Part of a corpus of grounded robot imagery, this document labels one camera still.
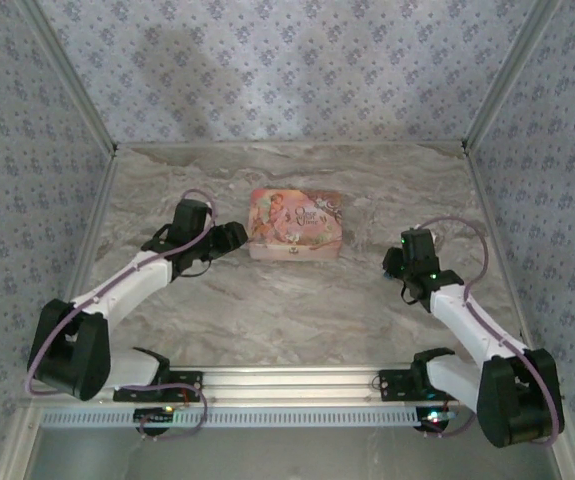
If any pink printed storage box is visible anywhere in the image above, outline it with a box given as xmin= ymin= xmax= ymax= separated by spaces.
xmin=247 ymin=187 xmax=345 ymax=262

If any aluminium table back strip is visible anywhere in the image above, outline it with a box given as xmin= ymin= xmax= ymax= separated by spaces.
xmin=115 ymin=140 xmax=469 ymax=150

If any right controller board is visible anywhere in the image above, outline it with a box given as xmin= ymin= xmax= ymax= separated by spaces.
xmin=415 ymin=406 xmax=456 ymax=433

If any controller board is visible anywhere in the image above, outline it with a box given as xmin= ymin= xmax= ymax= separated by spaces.
xmin=133 ymin=406 xmax=176 ymax=427
xmin=415 ymin=406 xmax=456 ymax=433

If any left controller board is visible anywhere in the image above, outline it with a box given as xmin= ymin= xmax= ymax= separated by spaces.
xmin=133 ymin=406 xmax=176 ymax=427

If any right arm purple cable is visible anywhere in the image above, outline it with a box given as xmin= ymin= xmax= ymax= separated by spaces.
xmin=419 ymin=215 xmax=567 ymax=446

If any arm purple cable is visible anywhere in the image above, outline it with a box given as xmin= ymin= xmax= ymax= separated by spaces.
xmin=419 ymin=215 xmax=567 ymax=446
xmin=26 ymin=188 xmax=218 ymax=442

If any aluminium table side rail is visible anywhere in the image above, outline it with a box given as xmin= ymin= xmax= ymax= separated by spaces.
xmin=465 ymin=149 xmax=575 ymax=480
xmin=0 ymin=149 xmax=121 ymax=480

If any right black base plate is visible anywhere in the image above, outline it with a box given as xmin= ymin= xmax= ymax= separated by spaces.
xmin=378 ymin=368 xmax=470 ymax=403

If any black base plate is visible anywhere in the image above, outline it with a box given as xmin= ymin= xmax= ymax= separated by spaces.
xmin=378 ymin=368 xmax=470 ymax=403
xmin=112 ymin=368 xmax=205 ymax=403

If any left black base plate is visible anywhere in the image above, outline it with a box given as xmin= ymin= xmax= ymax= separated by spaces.
xmin=112 ymin=368 xmax=205 ymax=403

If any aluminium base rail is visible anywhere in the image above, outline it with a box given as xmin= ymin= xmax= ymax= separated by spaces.
xmin=16 ymin=366 xmax=486 ymax=404

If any grey slotted cable duct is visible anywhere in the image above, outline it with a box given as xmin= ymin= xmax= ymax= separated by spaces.
xmin=40 ymin=405 xmax=451 ymax=429

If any aluminium corner post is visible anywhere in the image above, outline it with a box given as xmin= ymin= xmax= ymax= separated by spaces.
xmin=462 ymin=0 xmax=564 ymax=154
xmin=18 ymin=0 xmax=120 ymax=158

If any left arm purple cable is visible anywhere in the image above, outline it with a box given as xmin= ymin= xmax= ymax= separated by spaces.
xmin=26 ymin=188 xmax=218 ymax=442

